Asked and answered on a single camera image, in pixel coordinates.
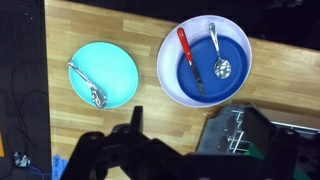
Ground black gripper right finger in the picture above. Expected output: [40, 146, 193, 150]
[241, 106, 278, 158]

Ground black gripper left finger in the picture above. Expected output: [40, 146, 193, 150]
[130, 105, 145, 134]

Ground red handled knife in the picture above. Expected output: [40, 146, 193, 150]
[176, 27, 206, 98]

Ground teal plate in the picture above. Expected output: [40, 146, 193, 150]
[68, 41, 139, 110]

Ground dark blue plate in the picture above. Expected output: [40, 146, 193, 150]
[176, 34, 250, 104]

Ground gray dish rack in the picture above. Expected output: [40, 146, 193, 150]
[196, 103, 320, 158]

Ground silver metal spoon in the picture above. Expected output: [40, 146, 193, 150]
[208, 22, 232, 80]
[67, 59, 108, 110]

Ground large white bowl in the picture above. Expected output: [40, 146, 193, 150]
[156, 14, 253, 109]

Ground small silver connector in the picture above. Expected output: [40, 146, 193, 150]
[13, 151, 32, 168]

